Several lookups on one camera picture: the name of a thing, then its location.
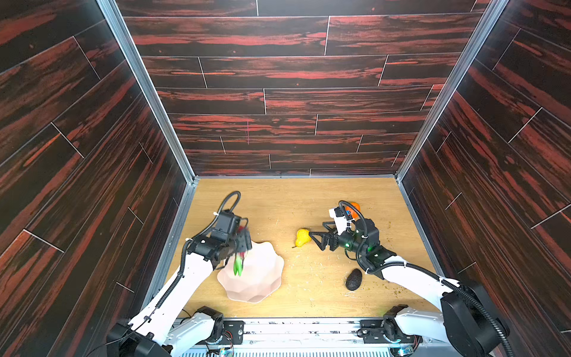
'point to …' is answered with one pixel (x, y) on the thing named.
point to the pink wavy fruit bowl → (261, 275)
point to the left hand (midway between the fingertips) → (242, 240)
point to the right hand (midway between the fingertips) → (320, 225)
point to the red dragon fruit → (239, 258)
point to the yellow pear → (302, 238)
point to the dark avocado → (354, 280)
